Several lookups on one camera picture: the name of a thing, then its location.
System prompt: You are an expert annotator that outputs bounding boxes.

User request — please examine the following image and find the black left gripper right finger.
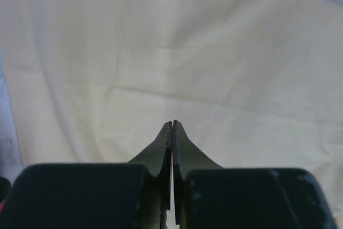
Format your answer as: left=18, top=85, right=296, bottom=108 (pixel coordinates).
left=171, top=121, right=337, bottom=228

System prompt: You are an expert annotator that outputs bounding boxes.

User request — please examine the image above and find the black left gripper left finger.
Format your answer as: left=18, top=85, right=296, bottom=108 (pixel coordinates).
left=1, top=122, right=172, bottom=228

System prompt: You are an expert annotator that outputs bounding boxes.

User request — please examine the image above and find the yellow t shirt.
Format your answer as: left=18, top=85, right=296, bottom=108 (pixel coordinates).
left=1, top=0, right=342, bottom=221

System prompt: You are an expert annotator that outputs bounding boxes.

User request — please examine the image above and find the black pink drawer organizer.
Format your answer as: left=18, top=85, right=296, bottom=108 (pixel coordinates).
left=0, top=176, right=12, bottom=211

